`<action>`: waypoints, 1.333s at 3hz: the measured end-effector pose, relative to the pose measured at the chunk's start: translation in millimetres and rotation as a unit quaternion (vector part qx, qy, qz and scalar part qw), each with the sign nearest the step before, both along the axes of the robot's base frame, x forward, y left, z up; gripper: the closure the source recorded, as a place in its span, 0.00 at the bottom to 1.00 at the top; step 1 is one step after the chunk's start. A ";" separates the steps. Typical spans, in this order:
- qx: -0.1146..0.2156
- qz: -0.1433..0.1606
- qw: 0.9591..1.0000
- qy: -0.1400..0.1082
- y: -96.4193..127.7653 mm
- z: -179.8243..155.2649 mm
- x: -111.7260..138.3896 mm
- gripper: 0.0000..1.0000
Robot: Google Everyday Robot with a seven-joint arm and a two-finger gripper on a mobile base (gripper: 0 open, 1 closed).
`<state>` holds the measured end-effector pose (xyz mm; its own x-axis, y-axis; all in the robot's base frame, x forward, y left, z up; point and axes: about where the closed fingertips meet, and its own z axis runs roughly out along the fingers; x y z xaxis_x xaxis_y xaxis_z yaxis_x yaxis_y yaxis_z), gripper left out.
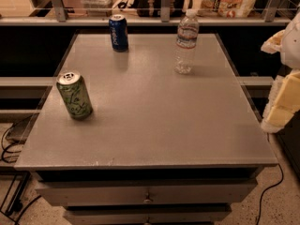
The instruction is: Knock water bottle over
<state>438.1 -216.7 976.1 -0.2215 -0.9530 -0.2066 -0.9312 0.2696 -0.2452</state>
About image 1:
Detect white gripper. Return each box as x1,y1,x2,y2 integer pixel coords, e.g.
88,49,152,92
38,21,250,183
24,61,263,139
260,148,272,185
261,13,300,133

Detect clear plastic water bottle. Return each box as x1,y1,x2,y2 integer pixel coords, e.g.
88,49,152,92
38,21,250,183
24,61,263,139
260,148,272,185
174,8,199,75

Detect colourful snack bag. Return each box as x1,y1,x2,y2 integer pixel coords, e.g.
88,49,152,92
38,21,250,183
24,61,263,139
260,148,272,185
199,0,256,18

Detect grey drawer cabinet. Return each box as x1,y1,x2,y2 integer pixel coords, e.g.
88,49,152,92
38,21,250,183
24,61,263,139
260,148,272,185
16,34,277,225

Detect black backpack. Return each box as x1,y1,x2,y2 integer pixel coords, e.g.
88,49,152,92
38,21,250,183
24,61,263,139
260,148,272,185
132,0,193,17

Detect blue Pepsi soda can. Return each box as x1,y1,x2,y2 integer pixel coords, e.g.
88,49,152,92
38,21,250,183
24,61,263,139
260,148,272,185
109,14,128,52

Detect metal drawer knob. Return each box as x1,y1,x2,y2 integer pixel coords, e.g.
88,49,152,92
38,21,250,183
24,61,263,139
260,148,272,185
143,195,153,204

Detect green soda can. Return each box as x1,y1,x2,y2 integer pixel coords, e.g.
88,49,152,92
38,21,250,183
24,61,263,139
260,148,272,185
56,70,93,120

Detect grey metal shelf rail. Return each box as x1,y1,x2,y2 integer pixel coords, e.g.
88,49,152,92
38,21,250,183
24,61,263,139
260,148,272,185
0,0,300,27

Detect black cable on right floor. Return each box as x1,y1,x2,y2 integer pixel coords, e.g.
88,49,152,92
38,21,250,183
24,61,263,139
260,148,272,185
254,131,285,225

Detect black cables on left floor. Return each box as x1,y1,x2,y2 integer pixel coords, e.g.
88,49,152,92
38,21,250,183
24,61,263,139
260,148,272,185
0,114,42,225

